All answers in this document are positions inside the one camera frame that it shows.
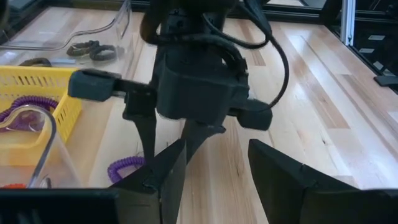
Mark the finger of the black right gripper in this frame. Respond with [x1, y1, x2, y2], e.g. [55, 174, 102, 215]
[180, 119, 226, 165]
[123, 90, 158, 164]

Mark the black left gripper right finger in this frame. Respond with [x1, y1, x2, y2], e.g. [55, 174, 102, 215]
[248, 139, 398, 224]

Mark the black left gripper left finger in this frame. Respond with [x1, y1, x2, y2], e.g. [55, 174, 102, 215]
[0, 139, 187, 224]

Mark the purple spring keychain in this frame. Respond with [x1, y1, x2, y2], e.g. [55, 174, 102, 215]
[107, 156, 147, 184]
[0, 95, 59, 133]

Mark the orange spring keychain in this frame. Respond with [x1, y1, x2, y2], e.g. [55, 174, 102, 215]
[0, 183, 27, 190]

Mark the black spring keychain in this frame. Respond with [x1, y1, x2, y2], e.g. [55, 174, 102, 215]
[89, 44, 118, 62]
[66, 40, 100, 57]
[18, 57, 53, 68]

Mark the yellow plastic basket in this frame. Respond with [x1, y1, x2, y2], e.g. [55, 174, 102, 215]
[0, 65, 83, 167]

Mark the clear plastic bin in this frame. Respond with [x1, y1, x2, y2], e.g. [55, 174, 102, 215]
[0, 104, 82, 190]
[0, 0, 134, 74]

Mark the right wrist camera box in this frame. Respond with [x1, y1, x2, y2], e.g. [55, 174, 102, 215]
[161, 9, 229, 35]

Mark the thin black cable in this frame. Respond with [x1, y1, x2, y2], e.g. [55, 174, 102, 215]
[242, 0, 290, 110]

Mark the black table frame rail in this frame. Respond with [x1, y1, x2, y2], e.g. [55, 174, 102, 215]
[0, 0, 47, 41]
[326, 18, 398, 94]
[130, 0, 398, 25]

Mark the black frame bracket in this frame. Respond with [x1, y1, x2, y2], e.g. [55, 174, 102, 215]
[373, 75, 398, 87]

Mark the silver aluminium post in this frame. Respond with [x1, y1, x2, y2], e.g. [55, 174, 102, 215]
[340, 0, 356, 47]

